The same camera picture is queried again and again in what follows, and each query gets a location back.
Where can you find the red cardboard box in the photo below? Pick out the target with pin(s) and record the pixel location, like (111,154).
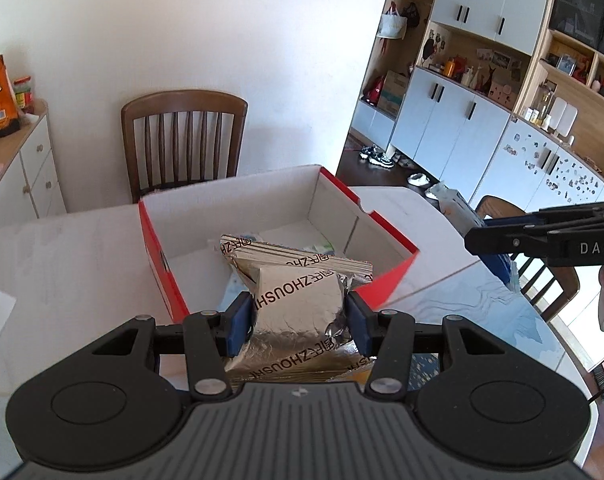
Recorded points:
(157,240)

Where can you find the dark sneakers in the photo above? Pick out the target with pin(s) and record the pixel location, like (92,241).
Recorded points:
(376,156)

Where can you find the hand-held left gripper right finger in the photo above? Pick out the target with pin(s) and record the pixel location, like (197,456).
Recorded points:
(361,327)

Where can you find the white wooden sideboard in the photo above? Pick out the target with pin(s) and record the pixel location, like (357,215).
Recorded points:
(32,160)

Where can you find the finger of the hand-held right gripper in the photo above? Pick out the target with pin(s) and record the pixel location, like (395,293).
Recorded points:
(571,214)
(501,241)

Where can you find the red lidded jar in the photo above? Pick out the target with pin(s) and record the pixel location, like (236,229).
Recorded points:
(24,95)

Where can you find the shiny foil snack packet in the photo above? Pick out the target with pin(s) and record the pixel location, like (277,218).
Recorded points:
(297,305)

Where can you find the blue white tissue packet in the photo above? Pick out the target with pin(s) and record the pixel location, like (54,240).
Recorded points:
(499,270)

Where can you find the white blue marble desktop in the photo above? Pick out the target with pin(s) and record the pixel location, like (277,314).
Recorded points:
(82,260)

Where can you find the red bag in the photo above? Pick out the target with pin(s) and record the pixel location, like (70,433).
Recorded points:
(374,92)

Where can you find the white plastic bagged item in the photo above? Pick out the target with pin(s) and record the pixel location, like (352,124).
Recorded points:
(322,247)

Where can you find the grey wooden wall cabinet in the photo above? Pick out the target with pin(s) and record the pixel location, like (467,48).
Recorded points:
(456,125)

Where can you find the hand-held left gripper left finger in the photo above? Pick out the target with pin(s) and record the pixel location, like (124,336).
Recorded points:
(239,327)

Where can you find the white slipper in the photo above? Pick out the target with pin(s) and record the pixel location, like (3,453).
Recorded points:
(417,179)

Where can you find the brown wooden chair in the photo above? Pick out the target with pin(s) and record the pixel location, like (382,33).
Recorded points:
(569,285)
(182,102)

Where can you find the white tote bag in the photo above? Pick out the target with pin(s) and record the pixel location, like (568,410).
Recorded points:
(391,25)

